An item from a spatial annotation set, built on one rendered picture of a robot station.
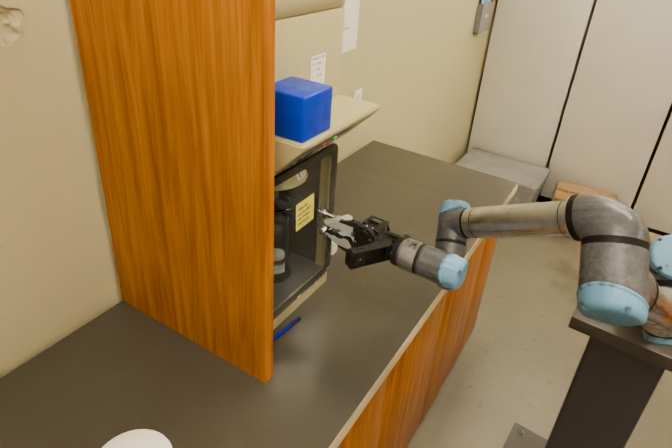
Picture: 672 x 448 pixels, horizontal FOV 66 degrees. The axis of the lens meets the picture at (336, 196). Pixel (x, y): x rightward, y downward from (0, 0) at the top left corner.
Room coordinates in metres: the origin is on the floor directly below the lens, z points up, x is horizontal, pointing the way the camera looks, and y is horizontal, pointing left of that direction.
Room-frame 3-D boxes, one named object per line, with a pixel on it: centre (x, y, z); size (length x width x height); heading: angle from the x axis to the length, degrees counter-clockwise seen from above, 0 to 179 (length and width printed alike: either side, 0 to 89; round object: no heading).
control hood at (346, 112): (1.05, 0.04, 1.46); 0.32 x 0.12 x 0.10; 150
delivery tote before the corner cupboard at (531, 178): (3.46, -1.20, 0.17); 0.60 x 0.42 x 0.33; 58
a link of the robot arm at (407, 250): (1.01, -0.18, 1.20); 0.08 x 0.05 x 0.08; 150
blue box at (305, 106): (0.96, 0.09, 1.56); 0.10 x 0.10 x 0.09; 60
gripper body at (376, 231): (1.05, -0.12, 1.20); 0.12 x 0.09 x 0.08; 60
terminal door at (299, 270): (1.07, 0.08, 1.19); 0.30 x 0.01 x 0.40; 150
